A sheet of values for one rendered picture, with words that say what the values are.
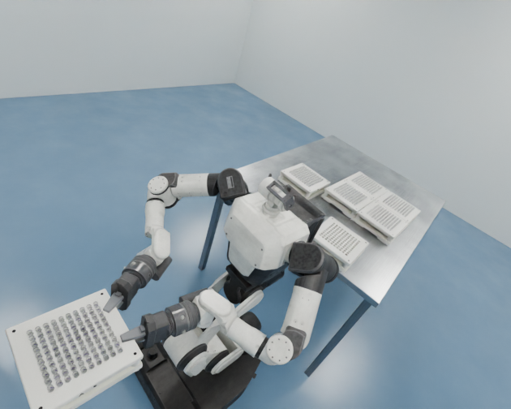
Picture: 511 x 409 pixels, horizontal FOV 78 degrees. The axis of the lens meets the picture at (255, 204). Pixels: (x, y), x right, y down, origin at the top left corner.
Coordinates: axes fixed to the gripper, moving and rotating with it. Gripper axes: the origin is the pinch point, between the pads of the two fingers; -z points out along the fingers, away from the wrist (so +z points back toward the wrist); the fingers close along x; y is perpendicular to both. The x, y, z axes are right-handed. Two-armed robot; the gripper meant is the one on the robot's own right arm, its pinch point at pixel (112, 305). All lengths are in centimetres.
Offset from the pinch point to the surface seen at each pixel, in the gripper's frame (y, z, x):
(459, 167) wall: -239, 374, 33
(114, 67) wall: 225, 332, 66
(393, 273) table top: -104, 84, 13
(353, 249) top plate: -78, 80, 6
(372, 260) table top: -93, 87, 13
